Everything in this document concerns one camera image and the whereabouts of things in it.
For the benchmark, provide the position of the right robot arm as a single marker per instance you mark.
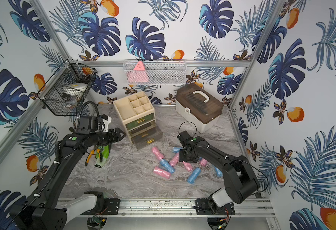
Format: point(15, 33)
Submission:
point(240, 180)

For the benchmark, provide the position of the pink bag roll five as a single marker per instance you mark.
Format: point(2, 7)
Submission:
point(203, 162)

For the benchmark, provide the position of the beige drawer organizer cabinet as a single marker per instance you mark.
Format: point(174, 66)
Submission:
point(132, 107)

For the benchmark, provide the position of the pink bag roll four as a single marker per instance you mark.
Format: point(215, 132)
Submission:
point(162, 173)

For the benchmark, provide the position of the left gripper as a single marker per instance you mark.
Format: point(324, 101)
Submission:
point(106, 136)

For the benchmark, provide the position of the blue bag roll five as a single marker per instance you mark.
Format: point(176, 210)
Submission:
point(219, 174)

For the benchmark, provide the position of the blue bag roll two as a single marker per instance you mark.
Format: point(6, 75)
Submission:
point(195, 173)

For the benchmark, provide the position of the pink bag roll two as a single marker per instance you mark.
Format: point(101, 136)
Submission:
point(174, 160)

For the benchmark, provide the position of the pink bag roll one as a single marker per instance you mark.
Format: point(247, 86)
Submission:
point(157, 153)

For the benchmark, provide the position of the green black work glove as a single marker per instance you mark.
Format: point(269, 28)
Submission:
point(102, 155)

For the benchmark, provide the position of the blue bag roll one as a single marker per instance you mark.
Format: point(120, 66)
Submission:
point(165, 164)

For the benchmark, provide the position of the black wire wall basket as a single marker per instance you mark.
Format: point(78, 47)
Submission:
point(53, 96)

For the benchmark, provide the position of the pink bag roll three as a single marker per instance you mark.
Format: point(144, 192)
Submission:
point(188, 166)

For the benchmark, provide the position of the white mesh wall basket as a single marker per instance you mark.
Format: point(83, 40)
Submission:
point(168, 71)

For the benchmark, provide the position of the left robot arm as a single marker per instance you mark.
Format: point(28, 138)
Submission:
point(39, 211)

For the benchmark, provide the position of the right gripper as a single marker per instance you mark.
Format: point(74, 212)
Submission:
point(181, 158)

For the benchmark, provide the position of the pink triangle item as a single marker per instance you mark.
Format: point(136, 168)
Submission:
point(139, 74)

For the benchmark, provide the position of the yellow handled pliers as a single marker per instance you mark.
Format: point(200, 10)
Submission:
point(93, 153)

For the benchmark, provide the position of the blue bag roll three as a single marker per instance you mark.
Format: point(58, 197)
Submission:
point(176, 149)

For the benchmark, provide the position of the brown lid storage box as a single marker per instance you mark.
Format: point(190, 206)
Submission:
point(196, 105)

